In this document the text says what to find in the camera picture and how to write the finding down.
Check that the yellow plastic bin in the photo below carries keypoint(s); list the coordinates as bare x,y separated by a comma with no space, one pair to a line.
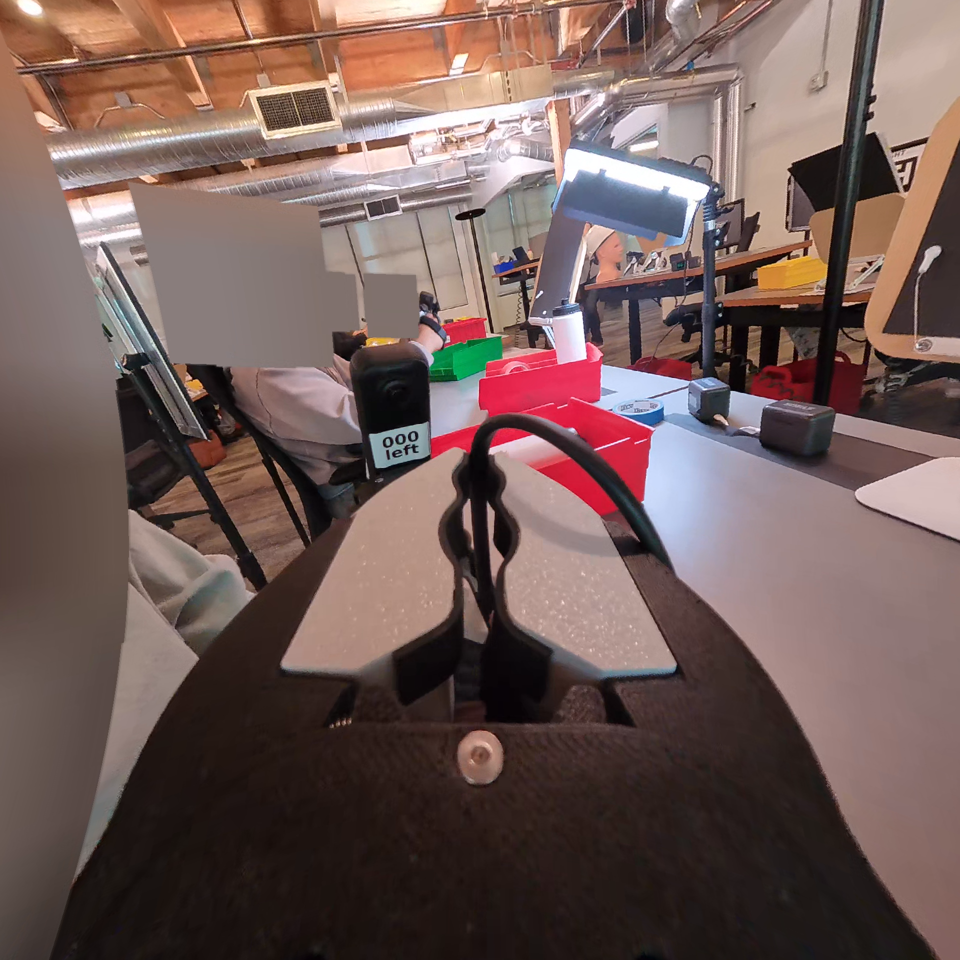
791,274

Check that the led light panel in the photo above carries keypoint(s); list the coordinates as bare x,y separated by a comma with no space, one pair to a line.
630,184

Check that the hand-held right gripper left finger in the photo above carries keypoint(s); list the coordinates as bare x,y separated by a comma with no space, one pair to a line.
375,585

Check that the ceiling air vent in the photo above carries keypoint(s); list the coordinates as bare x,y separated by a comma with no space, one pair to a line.
294,109

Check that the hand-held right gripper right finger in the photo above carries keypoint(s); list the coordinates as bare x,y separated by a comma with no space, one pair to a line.
577,592

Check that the white pad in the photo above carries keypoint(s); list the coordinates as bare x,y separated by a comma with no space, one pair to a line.
919,495

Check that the small red plastic bin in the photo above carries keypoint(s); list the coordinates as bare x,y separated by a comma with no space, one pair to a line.
466,330

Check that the small grey cube charger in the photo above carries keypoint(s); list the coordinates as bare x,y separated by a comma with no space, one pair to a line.
708,399

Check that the large grey cube charger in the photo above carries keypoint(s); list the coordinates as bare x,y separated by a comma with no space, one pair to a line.
796,429

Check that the black light stand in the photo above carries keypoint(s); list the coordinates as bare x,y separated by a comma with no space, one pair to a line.
709,300

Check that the white water bottle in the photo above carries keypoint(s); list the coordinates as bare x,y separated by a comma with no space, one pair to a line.
570,337

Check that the silver air duct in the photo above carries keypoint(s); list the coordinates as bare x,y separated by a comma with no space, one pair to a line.
187,146

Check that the wooden board with black tag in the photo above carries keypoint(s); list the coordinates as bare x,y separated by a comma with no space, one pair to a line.
922,247

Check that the wooden top desk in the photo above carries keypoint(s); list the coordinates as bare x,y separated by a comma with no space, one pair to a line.
675,276

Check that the blue tape roll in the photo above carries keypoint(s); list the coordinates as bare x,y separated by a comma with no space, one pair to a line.
637,411

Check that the framed sign on easel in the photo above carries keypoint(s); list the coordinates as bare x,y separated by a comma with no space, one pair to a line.
150,352

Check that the mannequin head with helmet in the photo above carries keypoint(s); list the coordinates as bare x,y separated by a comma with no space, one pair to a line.
606,251

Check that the large red plastic bin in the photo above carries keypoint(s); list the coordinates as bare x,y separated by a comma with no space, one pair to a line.
592,450

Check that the black floor lamp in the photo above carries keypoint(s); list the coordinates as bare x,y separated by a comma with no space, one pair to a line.
475,262

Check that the black folding chair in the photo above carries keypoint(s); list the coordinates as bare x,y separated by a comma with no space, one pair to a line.
285,487

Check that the person's left forearm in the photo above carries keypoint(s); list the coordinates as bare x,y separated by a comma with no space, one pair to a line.
187,585

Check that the black vertical pole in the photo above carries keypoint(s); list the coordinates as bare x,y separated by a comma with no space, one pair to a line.
844,225

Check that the green plastic bin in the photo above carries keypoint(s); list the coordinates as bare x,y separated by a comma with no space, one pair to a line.
469,360

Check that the red basket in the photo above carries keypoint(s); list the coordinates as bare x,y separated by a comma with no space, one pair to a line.
795,379

